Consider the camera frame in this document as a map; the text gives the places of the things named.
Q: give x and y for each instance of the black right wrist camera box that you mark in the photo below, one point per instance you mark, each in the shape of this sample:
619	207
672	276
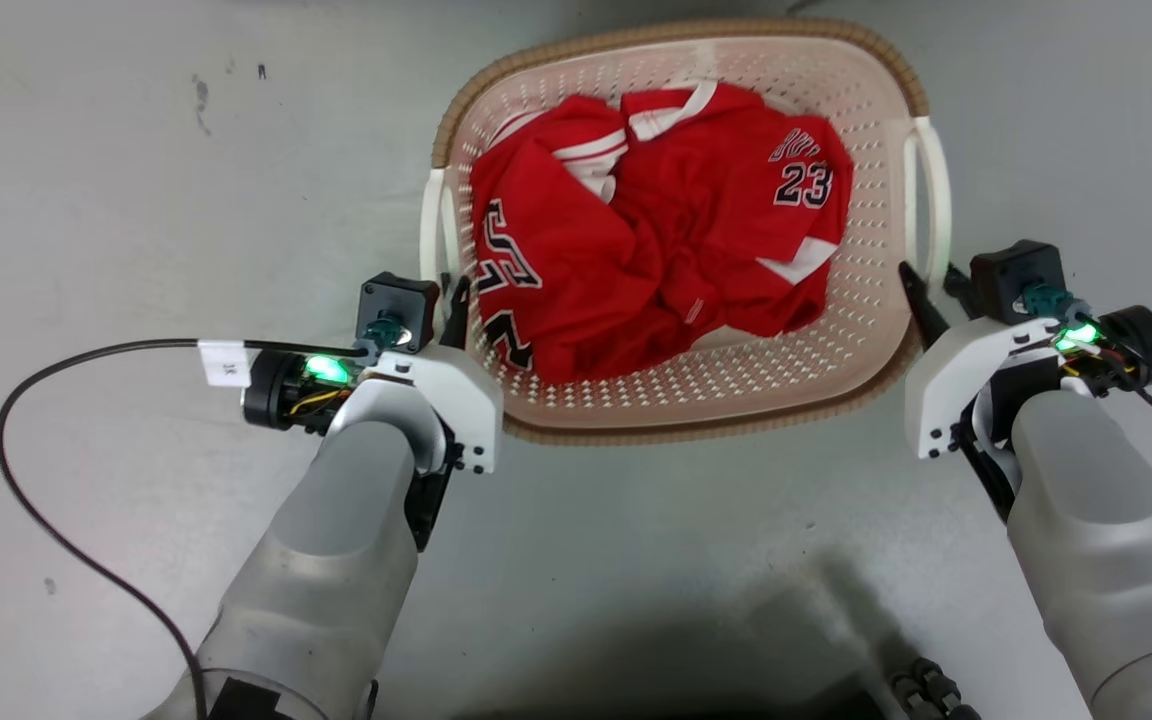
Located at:
1018	275

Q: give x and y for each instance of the red basketball jersey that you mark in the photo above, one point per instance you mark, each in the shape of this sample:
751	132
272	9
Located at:
636	260

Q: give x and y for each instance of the beige plastic laundry basket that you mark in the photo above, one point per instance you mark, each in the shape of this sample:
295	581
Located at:
836	330

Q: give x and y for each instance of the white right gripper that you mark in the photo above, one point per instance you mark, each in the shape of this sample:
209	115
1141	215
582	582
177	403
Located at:
956	385

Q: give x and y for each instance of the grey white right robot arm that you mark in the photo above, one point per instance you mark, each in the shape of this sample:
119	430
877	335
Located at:
1106	520

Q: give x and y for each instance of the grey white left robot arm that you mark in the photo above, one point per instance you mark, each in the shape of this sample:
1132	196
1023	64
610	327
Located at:
336	560

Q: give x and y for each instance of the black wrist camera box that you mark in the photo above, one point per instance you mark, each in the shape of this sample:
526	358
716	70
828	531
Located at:
1018	275
398	305

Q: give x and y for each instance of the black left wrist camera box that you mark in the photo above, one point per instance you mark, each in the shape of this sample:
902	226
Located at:
398	305

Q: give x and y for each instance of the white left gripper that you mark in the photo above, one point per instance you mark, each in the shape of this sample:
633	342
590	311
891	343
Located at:
451	390

